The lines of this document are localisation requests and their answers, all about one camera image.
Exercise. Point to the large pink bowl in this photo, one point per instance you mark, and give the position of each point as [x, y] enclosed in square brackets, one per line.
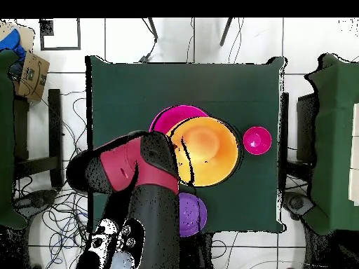
[174, 116]

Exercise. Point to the large yellow bowl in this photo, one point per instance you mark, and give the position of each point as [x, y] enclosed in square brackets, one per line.
[213, 151]

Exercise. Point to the purple bowl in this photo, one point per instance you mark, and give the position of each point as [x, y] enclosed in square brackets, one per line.
[193, 215]

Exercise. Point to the small red bowl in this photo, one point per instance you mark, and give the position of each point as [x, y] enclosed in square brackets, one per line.
[257, 140]

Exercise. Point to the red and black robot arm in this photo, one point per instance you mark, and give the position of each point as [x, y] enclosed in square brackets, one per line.
[157, 224]

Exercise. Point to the dark green tablecloth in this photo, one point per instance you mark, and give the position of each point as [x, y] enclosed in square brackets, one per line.
[168, 84]

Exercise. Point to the black wooden stand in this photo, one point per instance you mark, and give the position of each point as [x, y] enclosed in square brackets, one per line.
[54, 126]
[307, 126]

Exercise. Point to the green cloth side table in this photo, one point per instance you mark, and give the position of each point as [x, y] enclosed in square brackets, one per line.
[5, 140]
[336, 112]

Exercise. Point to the cardboard box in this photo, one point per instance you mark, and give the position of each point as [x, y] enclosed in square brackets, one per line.
[33, 75]

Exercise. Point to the white box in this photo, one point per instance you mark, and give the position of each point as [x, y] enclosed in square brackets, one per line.
[354, 168]

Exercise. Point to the blue cloth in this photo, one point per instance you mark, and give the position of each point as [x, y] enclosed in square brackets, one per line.
[12, 42]

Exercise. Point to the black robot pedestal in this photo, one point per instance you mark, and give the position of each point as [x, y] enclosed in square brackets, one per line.
[199, 252]

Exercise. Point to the black camera tripod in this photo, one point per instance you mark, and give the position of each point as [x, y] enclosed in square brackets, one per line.
[152, 29]

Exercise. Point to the grey pedestal leg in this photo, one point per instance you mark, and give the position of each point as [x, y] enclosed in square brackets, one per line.
[36, 199]
[297, 203]

